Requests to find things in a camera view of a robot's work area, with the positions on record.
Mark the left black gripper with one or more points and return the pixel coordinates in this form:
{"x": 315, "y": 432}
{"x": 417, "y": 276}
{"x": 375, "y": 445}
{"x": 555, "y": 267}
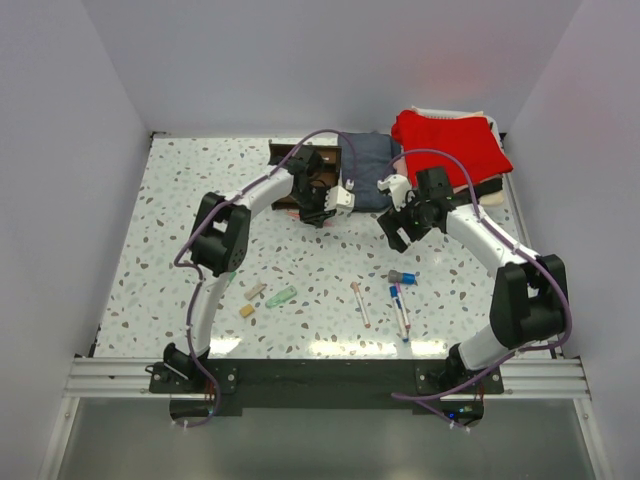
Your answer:
{"x": 317, "y": 216}

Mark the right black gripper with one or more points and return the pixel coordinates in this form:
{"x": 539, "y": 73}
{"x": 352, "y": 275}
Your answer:
{"x": 393, "y": 220}

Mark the brown wooden desk organizer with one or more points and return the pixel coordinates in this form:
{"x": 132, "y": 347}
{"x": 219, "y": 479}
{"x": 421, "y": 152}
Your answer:
{"x": 325, "y": 161}

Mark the purple capped white marker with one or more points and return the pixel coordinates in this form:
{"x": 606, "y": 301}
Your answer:
{"x": 402, "y": 306}

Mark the blue capped white marker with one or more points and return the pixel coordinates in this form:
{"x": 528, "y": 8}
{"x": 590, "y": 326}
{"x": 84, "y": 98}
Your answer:
{"x": 394, "y": 298}

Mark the beige capped white marker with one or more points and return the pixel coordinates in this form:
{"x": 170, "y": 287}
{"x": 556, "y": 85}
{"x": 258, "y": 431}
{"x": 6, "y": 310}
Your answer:
{"x": 361, "y": 304}

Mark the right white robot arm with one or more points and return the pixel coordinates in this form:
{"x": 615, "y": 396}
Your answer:
{"x": 529, "y": 303}

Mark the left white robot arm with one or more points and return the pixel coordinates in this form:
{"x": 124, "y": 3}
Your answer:
{"x": 218, "y": 245}

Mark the blue folded towel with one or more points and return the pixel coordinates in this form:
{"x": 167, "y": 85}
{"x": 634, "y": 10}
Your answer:
{"x": 365, "y": 159}

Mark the green clear correction tape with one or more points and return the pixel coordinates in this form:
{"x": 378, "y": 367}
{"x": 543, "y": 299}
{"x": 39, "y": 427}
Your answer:
{"x": 281, "y": 297}

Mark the beige eraser piece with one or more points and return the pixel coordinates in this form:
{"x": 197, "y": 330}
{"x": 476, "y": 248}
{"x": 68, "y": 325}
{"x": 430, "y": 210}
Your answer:
{"x": 254, "y": 291}

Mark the white basket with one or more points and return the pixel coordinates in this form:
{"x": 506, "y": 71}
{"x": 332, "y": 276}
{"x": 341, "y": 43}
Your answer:
{"x": 495, "y": 150}

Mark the red folded cloth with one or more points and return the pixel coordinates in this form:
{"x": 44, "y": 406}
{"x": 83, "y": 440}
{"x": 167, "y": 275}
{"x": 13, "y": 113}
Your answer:
{"x": 455, "y": 145}

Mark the tan eraser block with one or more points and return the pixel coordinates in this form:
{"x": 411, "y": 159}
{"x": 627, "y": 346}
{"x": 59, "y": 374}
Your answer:
{"x": 246, "y": 310}

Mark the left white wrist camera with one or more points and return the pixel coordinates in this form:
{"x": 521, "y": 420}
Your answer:
{"x": 338, "y": 199}

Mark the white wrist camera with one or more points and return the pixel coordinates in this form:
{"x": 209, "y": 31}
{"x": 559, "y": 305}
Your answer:
{"x": 396, "y": 187}
{"x": 338, "y": 199}

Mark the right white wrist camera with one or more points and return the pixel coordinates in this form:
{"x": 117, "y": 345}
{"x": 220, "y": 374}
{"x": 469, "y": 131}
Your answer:
{"x": 396, "y": 187}

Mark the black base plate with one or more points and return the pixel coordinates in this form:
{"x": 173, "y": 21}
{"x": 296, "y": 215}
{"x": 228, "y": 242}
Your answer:
{"x": 298, "y": 384}

